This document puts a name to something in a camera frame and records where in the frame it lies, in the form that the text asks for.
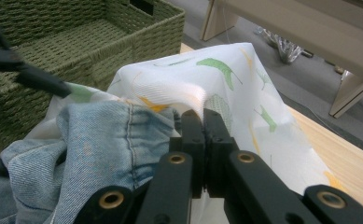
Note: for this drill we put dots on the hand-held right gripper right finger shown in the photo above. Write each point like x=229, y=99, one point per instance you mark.
x=218, y=146

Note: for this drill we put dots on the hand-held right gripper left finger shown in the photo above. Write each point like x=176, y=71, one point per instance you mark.
x=194, y=143

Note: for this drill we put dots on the green woven basket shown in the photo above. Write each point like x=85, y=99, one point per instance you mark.
x=76, y=40

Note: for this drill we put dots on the white leaf-print laundry bag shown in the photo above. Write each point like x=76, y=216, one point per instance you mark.
x=201, y=81

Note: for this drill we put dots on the blue denim garment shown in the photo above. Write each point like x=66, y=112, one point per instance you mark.
x=101, y=143

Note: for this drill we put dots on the silver shoe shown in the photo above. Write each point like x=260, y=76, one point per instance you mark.
x=283, y=46

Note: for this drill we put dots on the wooden furniture frame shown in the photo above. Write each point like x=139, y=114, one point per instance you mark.
x=294, y=25

